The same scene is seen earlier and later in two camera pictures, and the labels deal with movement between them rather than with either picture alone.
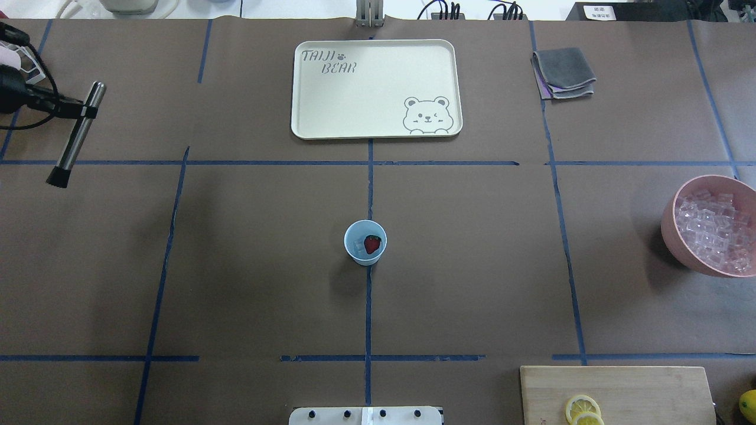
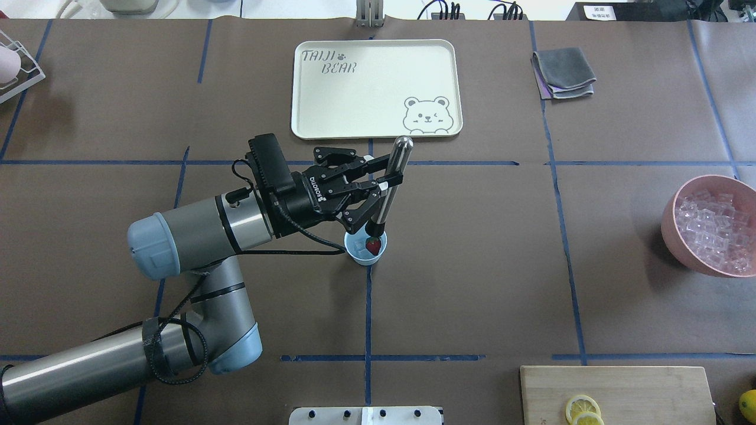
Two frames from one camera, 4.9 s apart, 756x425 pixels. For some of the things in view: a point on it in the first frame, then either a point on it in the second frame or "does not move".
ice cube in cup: [358, 246] does not move
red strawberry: [371, 243] does not move
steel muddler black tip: [60, 175] to [398, 158]
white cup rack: [30, 69] does not move
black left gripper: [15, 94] to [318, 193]
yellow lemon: [747, 404] does not move
